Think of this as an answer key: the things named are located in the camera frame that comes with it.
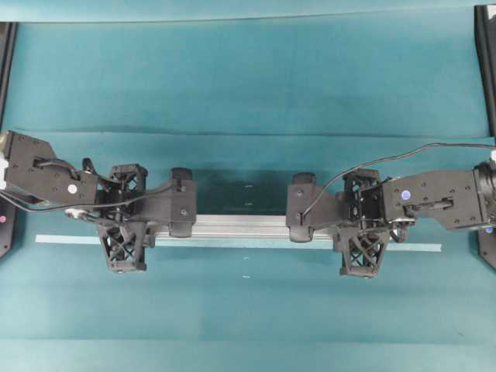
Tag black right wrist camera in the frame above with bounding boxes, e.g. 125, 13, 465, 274
286, 173, 348, 243

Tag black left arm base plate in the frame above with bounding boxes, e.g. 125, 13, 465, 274
0, 199, 16, 259

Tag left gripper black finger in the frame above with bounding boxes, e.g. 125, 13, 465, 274
110, 164, 148, 192
98, 223, 147, 273

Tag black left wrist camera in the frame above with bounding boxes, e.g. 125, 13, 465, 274
133, 167, 197, 238

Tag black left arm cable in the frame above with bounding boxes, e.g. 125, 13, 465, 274
0, 157, 129, 224

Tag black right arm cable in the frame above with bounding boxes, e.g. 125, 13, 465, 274
301, 142, 496, 218

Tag silver aluminium extrusion rail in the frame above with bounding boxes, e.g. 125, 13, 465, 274
35, 215, 442, 253

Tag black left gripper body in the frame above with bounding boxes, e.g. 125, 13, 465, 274
79, 158, 146, 226

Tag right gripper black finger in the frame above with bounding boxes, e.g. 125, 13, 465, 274
339, 228, 388, 278
343, 169, 381, 194

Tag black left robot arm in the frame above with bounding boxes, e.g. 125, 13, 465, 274
1, 131, 147, 273

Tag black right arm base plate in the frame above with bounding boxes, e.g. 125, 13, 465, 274
477, 227, 496, 272

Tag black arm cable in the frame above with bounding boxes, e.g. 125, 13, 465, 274
301, 142, 496, 218
0, 157, 129, 224

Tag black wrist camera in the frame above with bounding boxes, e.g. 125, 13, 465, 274
133, 167, 197, 238
286, 173, 348, 243

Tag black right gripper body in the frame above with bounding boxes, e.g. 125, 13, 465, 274
338, 177, 405, 233

